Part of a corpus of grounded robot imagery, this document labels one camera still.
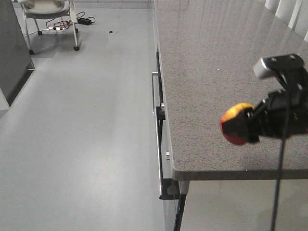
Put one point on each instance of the red yellow apple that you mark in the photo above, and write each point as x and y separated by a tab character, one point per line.
231	113

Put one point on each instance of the black power adapter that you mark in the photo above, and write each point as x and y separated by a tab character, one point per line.
84	21

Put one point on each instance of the silver drawer handle bar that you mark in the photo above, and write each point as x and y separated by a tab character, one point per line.
155	90

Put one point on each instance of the silver oven knob lower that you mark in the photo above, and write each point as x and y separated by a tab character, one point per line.
167	155

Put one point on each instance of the dark grey fridge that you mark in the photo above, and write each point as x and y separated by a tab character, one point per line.
15	62

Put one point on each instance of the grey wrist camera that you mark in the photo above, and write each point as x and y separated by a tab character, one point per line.
267	67

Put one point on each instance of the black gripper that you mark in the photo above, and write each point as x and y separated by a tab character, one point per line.
282	112

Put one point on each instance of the white rolling chair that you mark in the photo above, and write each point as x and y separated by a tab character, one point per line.
48	9

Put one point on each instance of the grey stone kitchen counter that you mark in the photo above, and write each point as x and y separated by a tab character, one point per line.
207	52

